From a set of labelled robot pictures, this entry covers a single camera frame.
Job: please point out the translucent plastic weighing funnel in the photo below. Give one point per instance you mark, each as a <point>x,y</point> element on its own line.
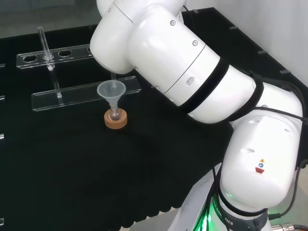
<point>111,91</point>

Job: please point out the clear acrylic funnel stand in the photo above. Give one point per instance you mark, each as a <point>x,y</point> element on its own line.
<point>79,95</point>

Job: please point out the small round-bottom glass flask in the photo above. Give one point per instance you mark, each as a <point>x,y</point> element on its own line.
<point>114,114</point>

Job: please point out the pale board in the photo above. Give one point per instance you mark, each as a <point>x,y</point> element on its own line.
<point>192,202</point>

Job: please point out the black cloth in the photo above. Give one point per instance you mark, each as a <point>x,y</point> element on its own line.
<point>72,168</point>

